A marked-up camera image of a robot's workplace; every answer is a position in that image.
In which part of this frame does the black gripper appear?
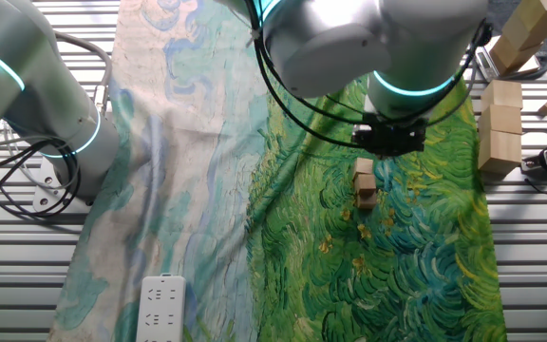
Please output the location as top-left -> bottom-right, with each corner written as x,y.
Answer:
350,122 -> 428,158

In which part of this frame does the large wooden cube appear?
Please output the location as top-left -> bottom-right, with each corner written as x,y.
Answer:
477,104 -> 523,136
500,9 -> 547,52
488,33 -> 542,77
481,79 -> 524,110
477,130 -> 522,175
515,0 -> 547,25

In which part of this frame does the silver digital scale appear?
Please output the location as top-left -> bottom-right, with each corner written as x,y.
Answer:
475,35 -> 542,83

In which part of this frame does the painted landscape cloth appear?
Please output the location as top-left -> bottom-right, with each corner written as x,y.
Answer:
47,0 -> 510,342

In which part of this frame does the white power strip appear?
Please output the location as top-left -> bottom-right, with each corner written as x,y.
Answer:
135,274 -> 187,342

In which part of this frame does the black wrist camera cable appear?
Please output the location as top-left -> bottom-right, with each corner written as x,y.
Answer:
244,0 -> 494,149

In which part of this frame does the grey conduit hose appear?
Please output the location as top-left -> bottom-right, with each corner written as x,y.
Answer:
53,30 -> 113,118

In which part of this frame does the black base cable bundle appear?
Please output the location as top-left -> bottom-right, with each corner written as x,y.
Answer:
0,136 -> 83,219

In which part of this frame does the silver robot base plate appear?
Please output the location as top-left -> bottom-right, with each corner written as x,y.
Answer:
32,156 -> 95,216

